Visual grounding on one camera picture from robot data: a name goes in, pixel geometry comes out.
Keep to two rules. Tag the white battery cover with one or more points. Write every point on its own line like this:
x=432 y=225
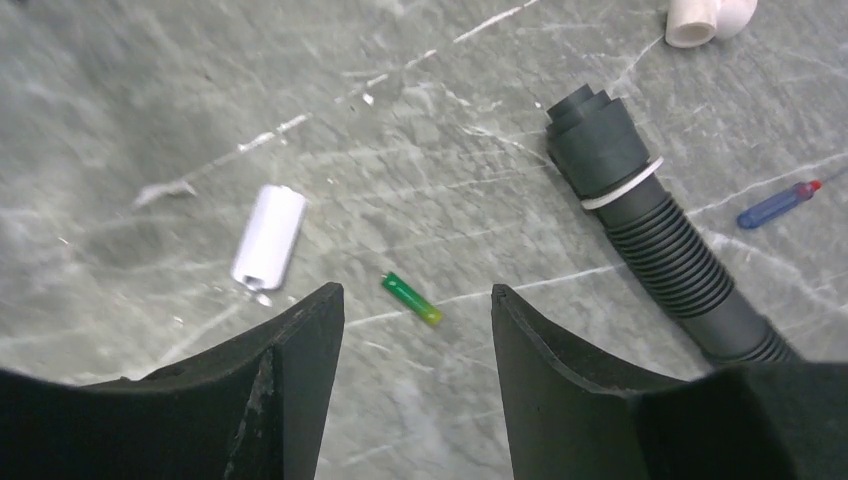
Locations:
x=268 y=240

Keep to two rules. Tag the green battery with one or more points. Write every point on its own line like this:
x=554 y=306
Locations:
x=411 y=299

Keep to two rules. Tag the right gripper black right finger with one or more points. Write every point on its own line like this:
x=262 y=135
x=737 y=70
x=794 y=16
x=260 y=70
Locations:
x=574 y=411

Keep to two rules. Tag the white pipe fitting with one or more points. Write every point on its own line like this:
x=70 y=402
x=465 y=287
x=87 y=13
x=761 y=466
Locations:
x=692 y=23

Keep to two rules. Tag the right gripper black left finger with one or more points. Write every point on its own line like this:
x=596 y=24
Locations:
x=253 y=407

